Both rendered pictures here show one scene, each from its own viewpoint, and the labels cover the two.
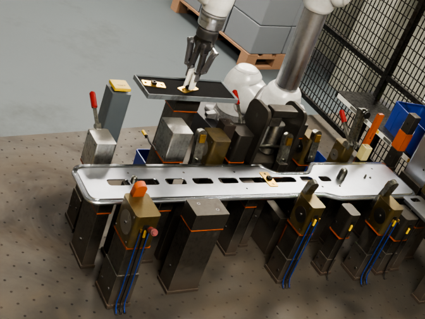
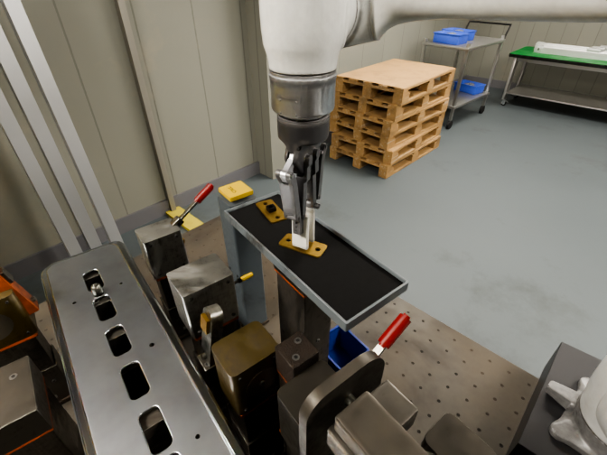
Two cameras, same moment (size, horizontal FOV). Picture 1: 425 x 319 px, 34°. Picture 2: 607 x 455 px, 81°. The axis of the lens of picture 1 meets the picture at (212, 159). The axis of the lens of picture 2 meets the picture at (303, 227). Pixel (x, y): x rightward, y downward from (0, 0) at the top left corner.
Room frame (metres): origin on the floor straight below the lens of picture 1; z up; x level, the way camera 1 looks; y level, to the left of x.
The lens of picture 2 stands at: (2.28, -0.34, 1.57)
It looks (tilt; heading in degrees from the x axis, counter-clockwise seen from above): 36 degrees down; 90
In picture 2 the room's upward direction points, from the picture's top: straight up
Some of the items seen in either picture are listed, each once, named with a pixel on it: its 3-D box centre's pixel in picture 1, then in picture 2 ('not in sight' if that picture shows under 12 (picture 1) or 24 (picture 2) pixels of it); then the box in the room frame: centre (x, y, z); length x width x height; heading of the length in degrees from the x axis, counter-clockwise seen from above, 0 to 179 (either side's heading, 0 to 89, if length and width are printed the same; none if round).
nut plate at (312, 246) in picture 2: (188, 87); (303, 243); (2.28, 0.17, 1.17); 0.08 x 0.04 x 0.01; 153
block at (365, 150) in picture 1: (348, 181); not in sight; (2.59, -0.56, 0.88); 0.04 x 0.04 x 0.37; 38
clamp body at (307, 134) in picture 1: (291, 171); not in sight; (2.50, -0.31, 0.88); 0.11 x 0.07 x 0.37; 38
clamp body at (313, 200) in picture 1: (296, 241); not in sight; (2.04, -0.37, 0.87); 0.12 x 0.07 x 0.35; 38
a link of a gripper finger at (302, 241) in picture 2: (193, 80); (300, 230); (2.27, 0.16, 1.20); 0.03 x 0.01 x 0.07; 153
